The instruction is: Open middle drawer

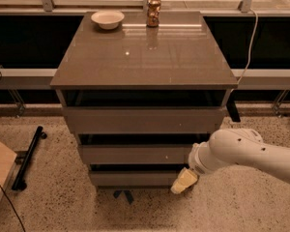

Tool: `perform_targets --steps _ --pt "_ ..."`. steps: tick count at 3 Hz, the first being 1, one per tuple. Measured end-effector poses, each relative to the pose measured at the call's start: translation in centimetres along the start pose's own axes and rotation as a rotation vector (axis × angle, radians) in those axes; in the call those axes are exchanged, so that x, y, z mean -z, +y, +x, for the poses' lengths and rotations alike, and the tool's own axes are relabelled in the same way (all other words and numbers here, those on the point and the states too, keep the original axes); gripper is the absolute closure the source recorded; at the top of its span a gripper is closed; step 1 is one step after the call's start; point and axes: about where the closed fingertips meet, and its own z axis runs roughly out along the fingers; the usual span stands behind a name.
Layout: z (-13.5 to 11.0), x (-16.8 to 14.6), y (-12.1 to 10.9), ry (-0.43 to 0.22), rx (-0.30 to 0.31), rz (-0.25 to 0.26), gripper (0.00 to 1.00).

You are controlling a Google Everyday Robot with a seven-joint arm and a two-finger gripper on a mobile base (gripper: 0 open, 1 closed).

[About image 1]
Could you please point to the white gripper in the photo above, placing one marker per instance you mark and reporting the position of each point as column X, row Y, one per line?
column 196, row 162

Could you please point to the grey drawer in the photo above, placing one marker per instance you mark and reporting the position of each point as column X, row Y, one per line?
column 142, row 121
column 133, row 179
column 152, row 154

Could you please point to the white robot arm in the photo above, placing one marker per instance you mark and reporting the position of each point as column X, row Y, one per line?
column 229, row 147

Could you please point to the grey bottom drawer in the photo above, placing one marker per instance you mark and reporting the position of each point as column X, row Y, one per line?
column 133, row 179

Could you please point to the grey drawer cabinet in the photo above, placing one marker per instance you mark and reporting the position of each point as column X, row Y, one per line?
column 177, row 65

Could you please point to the grey top drawer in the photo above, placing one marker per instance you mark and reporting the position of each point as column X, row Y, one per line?
column 142, row 121

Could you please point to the black metal bar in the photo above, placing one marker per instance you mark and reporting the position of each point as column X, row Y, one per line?
column 19, row 182

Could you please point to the white bowl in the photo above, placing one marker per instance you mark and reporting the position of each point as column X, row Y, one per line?
column 108, row 20

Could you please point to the crushed gold can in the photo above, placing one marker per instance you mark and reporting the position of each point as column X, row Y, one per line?
column 153, row 11

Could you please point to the cardboard box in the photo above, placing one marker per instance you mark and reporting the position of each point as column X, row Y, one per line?
column 0, row 171

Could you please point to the metal window rail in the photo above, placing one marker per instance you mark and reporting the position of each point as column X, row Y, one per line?
column 39, row 79

